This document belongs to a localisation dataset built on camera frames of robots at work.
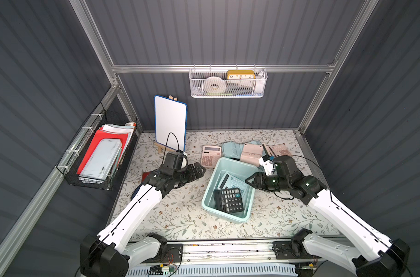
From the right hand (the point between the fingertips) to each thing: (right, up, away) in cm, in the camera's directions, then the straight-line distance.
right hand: (252, 180), depth 73 cm
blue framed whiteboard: (-38, +29, +14) cm, 50 cm away
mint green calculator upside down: (-3, +12, +31) cm, 34 cm away
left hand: (-23, +3, +4) cm, 23 cm away
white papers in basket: (-56, +23, +7) cm, 61 cm away
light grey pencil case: (-61, +9, -6) cm, 62 cm away
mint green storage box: (-16, +3, +12) cm, 20 cm away
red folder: (-67, +20, +4) cm, 70 cm away
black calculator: (-9, -13, +12) cm, 19 cm away
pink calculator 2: (+26, +12, +35) cm, 46 cm away
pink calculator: (-18, +9, +32) cm, 38 cm away
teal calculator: (-7, -5, +21) cm, 22 cm away
